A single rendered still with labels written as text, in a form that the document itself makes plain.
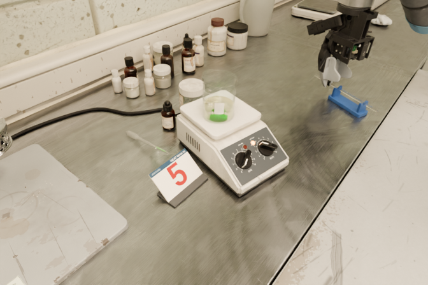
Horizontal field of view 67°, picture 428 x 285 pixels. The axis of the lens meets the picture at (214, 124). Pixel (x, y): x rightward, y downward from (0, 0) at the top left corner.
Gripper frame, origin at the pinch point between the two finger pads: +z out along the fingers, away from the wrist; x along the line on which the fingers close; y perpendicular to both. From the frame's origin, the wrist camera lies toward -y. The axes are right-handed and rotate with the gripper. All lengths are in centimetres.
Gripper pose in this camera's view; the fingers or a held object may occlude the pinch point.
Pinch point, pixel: (325, 80)
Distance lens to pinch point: 89.8
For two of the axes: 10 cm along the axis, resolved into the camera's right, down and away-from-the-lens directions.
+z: -0.2, 8.0, 6.0
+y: 5.0, 5.3, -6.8
